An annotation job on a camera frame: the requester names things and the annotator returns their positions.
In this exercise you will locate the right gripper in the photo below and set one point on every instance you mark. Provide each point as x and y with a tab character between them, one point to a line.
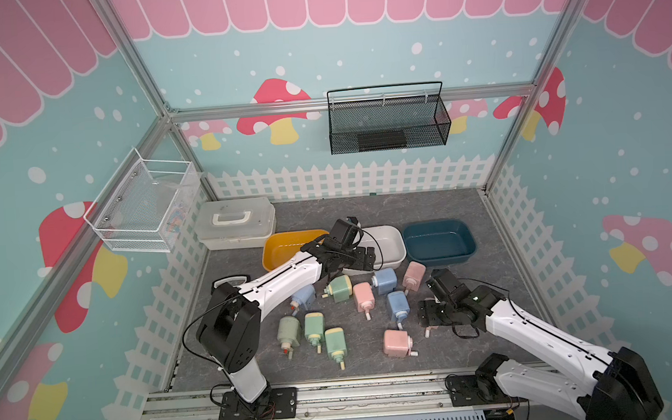
426	312

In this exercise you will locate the black wire mesh basket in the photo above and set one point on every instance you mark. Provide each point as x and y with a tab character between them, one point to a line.
387	117

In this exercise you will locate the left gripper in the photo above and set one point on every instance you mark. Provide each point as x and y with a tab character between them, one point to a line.
359	260

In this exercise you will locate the white storage box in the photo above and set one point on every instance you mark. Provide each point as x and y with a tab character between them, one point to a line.
389	248

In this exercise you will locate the blue sharpener left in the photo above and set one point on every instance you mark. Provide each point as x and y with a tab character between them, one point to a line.
303	299

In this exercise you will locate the pink sharpener upper right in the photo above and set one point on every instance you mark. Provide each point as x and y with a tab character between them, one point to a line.
414	276

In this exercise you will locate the blue sharpener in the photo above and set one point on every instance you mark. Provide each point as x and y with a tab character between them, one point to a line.
398	307
384	281
303	299

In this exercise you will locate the teal storage box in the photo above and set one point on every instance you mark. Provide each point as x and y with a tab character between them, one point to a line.
439	243

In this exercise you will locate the blue sharpener upper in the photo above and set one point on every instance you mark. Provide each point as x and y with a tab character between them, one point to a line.
384	281

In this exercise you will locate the pale green sharpener left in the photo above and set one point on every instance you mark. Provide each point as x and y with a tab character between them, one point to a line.
289	335

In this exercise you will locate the translucent lidded case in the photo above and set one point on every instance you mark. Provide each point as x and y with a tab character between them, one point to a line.
236	224

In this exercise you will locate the aluminium rail frame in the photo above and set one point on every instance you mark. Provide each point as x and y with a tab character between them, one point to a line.
402	396

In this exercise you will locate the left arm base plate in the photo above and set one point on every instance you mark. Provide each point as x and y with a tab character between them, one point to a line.
274	403

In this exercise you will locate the pink sharpener center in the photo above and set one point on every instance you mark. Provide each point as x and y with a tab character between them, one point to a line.
364	299

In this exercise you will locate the yellow storage box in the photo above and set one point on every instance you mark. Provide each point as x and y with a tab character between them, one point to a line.
281	247

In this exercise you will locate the white wire mesh basket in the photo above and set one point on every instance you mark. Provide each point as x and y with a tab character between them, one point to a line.
145	206

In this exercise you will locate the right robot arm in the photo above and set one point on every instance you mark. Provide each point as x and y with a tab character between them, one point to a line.
583	380

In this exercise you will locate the green sharpener upper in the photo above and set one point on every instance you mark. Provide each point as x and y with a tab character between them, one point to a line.
339	289

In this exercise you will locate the pink sharpener bottom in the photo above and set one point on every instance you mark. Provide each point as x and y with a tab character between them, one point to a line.
398	344

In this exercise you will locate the green sharpener bottom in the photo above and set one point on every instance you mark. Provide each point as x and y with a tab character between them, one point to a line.
335	341

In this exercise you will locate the green sharpener middle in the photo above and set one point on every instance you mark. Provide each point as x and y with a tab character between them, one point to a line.
314	329

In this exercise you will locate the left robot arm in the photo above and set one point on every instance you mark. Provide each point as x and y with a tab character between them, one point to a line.
229	330

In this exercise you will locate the black tool rack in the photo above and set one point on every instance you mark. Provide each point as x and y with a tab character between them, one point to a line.
233	281

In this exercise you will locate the blue sharpener center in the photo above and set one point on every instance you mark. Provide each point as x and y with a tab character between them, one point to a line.
398	307

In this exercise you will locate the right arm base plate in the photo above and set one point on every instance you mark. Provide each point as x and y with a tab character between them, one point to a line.
468	390

